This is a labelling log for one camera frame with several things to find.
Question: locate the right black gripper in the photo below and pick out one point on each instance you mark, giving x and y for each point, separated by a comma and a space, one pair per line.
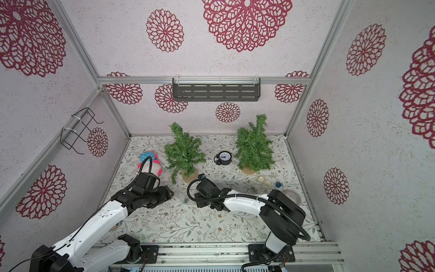
202, 197

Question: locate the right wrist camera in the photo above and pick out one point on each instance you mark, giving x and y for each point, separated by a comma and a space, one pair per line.
201, 177

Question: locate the aluminium mounting rail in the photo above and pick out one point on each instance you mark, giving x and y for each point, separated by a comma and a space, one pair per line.
207, 254

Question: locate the small green christmas tree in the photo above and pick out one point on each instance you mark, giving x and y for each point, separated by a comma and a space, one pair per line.
253, 147
184, 153

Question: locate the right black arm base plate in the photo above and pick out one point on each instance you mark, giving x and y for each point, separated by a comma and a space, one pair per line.
259, 253

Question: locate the small black alarm clock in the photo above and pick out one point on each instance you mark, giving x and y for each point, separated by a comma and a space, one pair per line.
223, 158

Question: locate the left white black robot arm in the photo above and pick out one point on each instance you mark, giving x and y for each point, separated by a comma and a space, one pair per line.
71, 254

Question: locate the pink white plush toy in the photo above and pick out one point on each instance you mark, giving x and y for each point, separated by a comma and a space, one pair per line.
149, 163

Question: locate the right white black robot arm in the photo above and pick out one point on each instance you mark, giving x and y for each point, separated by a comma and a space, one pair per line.
282, 216

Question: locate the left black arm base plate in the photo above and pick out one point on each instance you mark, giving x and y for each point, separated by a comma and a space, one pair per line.
148, 254

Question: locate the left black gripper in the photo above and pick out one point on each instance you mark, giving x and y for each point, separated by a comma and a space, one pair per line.
166, 195

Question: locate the grey wall shelf rack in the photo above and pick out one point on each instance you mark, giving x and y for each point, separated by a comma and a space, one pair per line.
216, 90

